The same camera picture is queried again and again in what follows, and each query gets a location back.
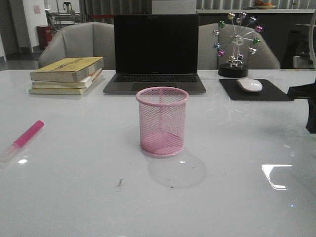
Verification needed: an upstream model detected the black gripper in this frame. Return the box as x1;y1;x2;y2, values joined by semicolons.
287;82;316;134

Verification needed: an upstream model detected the pink highlighter pen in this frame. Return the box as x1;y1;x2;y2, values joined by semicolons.
0;120;44;164

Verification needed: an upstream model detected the pink mesh pen holder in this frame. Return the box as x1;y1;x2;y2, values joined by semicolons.
136;86;189;157

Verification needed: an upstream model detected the black mouse pad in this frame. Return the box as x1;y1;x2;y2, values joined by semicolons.
219;79;293;101

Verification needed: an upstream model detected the white computer mouse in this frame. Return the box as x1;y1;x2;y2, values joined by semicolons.
236;78;263;92

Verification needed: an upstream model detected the ferris wheel kinetic desk toy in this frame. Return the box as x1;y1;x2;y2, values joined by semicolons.
212;11;263;78

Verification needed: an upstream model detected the grey armchair behind toy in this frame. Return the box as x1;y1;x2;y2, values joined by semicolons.
197;23;280;70

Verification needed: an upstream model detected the fruit bowl on counter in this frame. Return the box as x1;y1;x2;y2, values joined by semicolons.
253;0;276;9

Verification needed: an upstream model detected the grey open laptop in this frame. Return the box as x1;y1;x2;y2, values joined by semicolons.
103;14;206;94

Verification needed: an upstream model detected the middle book in stack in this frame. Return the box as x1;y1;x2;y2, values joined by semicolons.
32;69;102;89

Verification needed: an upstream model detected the book in stack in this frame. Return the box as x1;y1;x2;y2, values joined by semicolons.
28;86;91;95
32;69;102;89

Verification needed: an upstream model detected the grey armchair behind laptop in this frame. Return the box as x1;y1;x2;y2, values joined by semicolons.
39;22;116;70

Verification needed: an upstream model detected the red barrier tape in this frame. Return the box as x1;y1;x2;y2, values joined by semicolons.
90;14;114;19

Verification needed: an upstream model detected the top yellow book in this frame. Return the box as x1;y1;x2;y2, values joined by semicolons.
30;57;104;82

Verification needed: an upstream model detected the red bin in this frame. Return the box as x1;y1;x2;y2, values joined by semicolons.
37;26;52;49

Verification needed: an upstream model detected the bottom book in stack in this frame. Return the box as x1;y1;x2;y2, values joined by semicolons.
28;86;91;95

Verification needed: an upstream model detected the pink paper wall notice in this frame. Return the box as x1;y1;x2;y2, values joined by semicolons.
33;5;41;15

